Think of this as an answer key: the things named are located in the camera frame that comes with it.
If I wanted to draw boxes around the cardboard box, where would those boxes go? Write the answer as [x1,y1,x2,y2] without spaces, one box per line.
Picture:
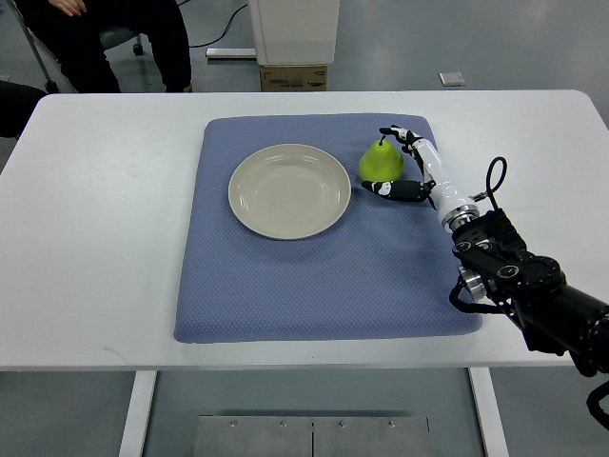
[260,65,327,92]

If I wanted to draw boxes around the beige round plate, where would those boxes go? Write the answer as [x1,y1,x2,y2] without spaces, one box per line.
[227,144,351,240]

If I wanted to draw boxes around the grey floor plate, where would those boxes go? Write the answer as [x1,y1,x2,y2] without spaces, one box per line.
[438,71,466,88]

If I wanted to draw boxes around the office chair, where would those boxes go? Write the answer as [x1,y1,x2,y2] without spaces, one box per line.
[7,1,144,93]

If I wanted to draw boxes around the right white table leg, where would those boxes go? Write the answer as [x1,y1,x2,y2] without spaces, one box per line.
[467,368,509,457]

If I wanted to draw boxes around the white cabinet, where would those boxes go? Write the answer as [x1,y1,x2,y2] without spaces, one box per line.
[247,0,340,66]

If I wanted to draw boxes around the green pear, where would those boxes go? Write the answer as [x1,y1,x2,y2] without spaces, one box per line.
[359,136,404,182]

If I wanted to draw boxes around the person in dark clothes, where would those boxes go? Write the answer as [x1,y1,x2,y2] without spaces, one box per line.
[13,0,194,94]

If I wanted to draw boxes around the metal floor rail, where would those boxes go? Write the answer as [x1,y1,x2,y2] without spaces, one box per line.
[206,48,257,60]

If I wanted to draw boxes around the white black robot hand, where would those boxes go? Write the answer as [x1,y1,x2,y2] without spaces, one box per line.
[362,126,480,232]

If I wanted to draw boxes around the white table leg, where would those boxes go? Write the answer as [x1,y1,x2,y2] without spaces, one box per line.
[467,368,509,457]
[118,370,157,457]

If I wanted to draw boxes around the blue textured mat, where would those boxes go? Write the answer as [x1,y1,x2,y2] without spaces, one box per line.
[174,113,481,343]

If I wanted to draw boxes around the black floor cable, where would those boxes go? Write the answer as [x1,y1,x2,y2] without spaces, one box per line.
[175,0,249,49]

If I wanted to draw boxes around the left white table leg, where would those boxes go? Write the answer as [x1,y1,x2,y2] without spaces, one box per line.
[118,370,157,457]

